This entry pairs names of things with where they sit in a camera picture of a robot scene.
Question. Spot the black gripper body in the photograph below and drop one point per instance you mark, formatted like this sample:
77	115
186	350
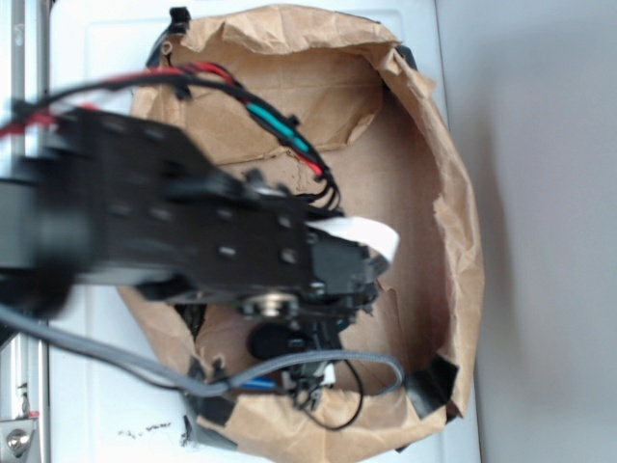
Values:
344	281

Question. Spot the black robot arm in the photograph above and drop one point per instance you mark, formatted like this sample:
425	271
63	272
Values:
119	201

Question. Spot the brown paper bag bin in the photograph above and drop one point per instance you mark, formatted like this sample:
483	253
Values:
374	119

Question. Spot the metal rail frame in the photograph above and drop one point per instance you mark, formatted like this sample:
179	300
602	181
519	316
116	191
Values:
24	361

